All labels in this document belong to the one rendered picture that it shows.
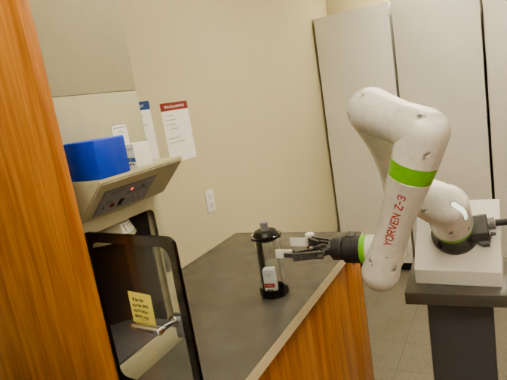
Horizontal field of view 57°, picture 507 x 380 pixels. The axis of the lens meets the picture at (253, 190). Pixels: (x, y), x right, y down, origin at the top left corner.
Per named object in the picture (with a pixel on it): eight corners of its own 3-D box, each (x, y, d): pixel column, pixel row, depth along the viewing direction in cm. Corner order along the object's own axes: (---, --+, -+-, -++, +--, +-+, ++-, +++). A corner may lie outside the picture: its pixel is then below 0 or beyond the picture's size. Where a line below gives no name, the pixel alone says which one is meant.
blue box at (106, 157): (70, 182, 111) (62, 145, 109) (101, 173, 120) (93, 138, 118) (101, 179, 106) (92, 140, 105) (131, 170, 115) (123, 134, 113)
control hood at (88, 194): (72, 225, 112) (62, 184, 110) (157, 191, 140) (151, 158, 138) (107, 224, 106) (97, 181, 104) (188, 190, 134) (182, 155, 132)
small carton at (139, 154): (127, 167, 125) (122, 145, 124) (142, 163, 129) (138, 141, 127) (136, 167, 122) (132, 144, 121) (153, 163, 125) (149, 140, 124)
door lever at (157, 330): (149, 321, 105) (146, 310, 105) (179, 327, 100) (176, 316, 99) (130, 332, 101) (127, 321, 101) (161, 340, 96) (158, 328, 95)
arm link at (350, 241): (360, 270, 146) (367, 259, 154) (356, 234, 144) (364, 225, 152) (341, 269, 149) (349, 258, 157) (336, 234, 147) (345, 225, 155)
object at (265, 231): (249, 244, 164) (245, 226, 163) (260, 235, 172) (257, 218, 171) (272, 244, 160) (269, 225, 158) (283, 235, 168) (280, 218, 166)
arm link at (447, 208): (440, 199, 161) (431, 170, 146) (483, 221, 150) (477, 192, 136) (416, 228, 159) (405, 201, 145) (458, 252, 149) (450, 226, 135)
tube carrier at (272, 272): (254, 295, 167) (244, 238, 163) (267, 283, 177) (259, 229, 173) (281, 298, 162) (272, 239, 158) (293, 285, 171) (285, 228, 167)
